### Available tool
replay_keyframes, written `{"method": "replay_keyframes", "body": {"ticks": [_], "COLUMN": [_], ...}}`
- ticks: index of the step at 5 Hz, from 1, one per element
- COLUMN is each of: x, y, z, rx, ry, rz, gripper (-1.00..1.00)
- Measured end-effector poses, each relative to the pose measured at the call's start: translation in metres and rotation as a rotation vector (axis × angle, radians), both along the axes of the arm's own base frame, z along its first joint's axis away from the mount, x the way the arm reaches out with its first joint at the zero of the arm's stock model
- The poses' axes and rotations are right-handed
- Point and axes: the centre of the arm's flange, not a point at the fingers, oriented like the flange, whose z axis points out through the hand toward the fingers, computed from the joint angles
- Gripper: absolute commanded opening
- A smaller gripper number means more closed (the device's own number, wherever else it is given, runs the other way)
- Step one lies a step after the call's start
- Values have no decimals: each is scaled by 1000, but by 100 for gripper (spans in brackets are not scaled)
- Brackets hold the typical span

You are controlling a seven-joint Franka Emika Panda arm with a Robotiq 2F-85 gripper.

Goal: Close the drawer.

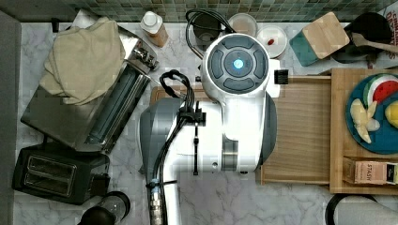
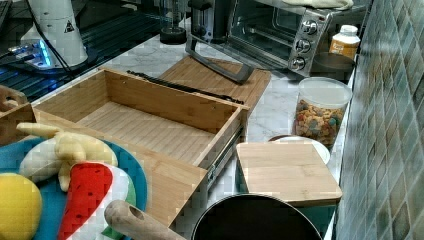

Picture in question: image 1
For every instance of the wooden spatula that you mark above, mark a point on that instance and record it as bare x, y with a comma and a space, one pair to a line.
360, 40

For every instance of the wooden drawer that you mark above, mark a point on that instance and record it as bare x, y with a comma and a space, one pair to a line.
302, 149

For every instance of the black utensil pot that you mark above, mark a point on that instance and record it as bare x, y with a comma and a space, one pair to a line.
373, 27

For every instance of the teal box bamboo lid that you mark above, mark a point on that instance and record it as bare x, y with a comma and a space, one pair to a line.
319, 39

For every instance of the bamboo drawer cabinet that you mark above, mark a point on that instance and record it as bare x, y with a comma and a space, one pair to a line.
342, 144

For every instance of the white-capped sauce bottle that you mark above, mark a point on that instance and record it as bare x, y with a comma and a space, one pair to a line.
153, 26

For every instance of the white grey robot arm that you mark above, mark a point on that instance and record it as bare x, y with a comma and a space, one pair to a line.
234, 129

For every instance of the clear lidded jar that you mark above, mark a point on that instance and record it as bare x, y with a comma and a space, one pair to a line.
244, 23

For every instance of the banana pieces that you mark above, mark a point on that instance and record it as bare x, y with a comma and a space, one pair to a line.
363, 119

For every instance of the black glass grinder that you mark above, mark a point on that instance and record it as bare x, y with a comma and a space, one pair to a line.
111, 210

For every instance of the dark grey cup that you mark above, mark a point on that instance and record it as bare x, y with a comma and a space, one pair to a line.
206, 29

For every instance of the brown tea box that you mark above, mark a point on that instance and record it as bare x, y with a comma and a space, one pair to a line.
358, 171

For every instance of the beige folded cloth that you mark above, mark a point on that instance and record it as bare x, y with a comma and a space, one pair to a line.
83, 63

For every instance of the stainless toaster oven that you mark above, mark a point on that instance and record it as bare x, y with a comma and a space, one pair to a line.
96, 125

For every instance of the grey round base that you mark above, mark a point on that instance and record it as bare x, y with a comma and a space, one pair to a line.
354, 209

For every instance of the yellow lemon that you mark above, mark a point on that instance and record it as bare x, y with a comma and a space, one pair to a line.
391, 114

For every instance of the black two-slot toaster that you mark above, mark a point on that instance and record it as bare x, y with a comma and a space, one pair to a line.
56, 173

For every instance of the bamboo cutting board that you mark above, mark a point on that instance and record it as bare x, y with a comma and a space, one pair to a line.
158, 92

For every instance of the watermelon slice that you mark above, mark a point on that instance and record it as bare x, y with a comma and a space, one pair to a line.
380, 87

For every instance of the white lidded container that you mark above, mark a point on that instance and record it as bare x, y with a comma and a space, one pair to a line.
274, 40

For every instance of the blue plate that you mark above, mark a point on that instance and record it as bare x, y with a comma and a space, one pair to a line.
384, 140

